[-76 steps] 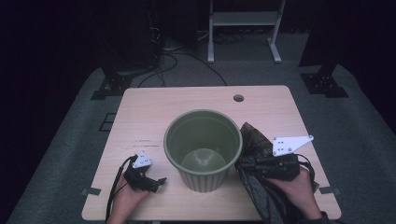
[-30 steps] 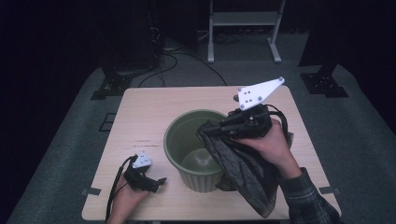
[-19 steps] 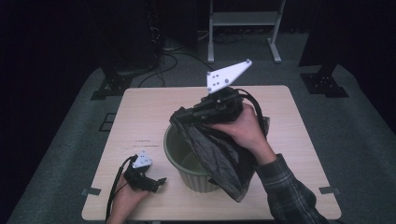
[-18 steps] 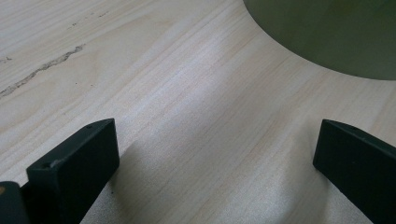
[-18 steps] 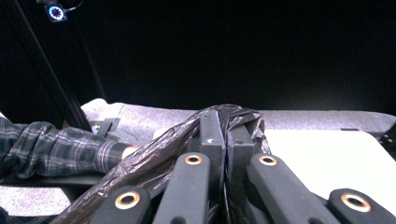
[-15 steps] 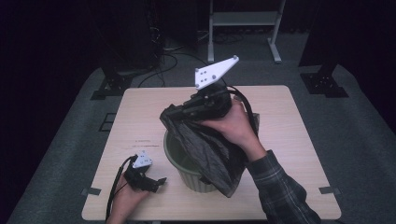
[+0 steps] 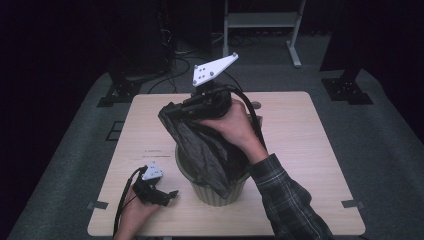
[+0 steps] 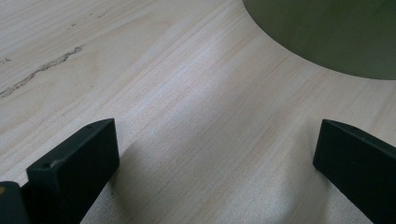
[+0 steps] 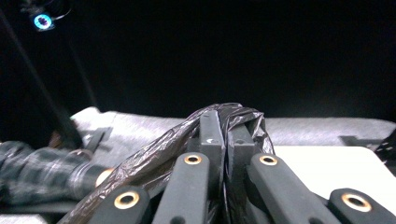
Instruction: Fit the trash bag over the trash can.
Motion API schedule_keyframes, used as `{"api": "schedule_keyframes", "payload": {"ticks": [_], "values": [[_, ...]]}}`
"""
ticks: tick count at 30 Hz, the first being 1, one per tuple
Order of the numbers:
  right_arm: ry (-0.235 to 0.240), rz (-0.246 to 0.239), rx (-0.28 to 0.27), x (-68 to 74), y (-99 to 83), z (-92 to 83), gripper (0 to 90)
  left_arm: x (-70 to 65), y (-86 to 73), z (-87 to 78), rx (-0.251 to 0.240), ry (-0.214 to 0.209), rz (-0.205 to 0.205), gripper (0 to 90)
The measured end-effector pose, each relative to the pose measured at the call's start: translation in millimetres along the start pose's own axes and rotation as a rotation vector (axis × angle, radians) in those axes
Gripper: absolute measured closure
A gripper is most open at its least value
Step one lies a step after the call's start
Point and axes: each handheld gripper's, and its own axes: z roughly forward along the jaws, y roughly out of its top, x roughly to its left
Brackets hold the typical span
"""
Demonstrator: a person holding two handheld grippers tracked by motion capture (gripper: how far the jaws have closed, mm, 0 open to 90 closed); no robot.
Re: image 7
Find black plastic garbage bag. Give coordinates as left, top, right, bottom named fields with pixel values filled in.
left=157, top=102, right=251, bottom=200

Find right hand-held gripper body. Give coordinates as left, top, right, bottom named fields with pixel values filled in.
left=168, top=52, right=240, bottom=122

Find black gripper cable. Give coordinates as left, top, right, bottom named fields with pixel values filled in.
left=213, top=84, right=268, bottom=151
left=112, top=165, right=148, bottom=238

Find person's left hand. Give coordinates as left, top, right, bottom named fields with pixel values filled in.
left=113, top=186, right=161, bottom=240

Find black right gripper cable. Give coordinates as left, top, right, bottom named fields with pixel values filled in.
left=213, top=84, right=268, bottom=151

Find person's right hand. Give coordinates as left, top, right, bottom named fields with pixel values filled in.
left=199, top=98, right=270, bottom=165

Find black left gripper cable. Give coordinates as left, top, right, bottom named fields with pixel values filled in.
left=112, top=165, right=148, bottom=238

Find white metal stand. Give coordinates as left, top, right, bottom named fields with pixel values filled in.
left=222, top=0, right=307, bottom=69

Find black floor stand base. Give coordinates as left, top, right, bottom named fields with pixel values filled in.
left=320, top=66, right=374, bottom=106
left=97, top=59, right=144, bottom=108

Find black floor cables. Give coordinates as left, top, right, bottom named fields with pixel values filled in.
left=147, top=29, right=201, bottom=95

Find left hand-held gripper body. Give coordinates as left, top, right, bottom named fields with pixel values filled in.
left=132, top=161, right=172, bottom=207

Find grey tape strip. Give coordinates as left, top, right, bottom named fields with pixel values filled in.
left=341, top=198, right=366, bottom=210
left=86, top=200, right=110, bottom=211

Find pale green ribbed trash bin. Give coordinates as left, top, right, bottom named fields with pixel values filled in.
left=174, top=144, right=252, bottom=207

